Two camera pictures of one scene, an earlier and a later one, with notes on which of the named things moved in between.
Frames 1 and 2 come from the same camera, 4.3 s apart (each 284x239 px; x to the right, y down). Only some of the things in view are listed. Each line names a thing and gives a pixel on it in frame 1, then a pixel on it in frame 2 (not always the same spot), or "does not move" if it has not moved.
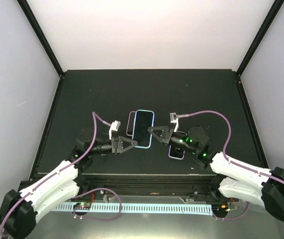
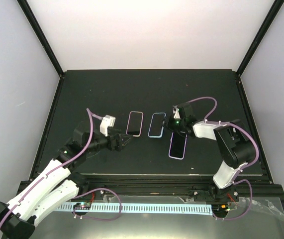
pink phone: [131, 123] does not move
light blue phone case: [143, 122] -> [156, 129]
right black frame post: [272, 15] does not move
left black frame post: [28, 11] does not move
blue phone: [144, 120] -> [156, 128]
